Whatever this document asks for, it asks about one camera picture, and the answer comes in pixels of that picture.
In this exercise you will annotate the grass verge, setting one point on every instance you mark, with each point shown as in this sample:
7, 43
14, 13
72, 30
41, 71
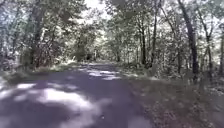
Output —
30, 72

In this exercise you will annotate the wood of trees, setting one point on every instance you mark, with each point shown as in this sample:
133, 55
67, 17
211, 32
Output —
143, 36

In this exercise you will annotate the grey asphalt road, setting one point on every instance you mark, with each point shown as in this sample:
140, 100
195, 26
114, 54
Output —
83, 100

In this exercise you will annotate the leaf-strewn dirt verge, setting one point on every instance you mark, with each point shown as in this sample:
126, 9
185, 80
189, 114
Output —
180, 103

